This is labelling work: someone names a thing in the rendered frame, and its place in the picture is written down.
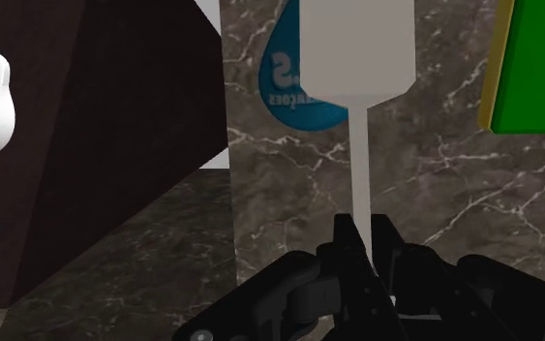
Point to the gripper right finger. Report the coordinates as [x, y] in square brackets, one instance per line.
[442, 278]

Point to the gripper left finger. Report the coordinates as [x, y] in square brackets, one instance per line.
[343, 264]

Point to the white spatula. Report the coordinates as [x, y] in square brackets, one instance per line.
[357, 56]

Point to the blue teardrop-shaped object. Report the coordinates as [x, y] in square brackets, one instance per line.
[284, 89]

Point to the green book with yellow edge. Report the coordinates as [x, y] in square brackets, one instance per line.
[536, 66]

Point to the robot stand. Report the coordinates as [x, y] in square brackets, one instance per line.
[102, 141]

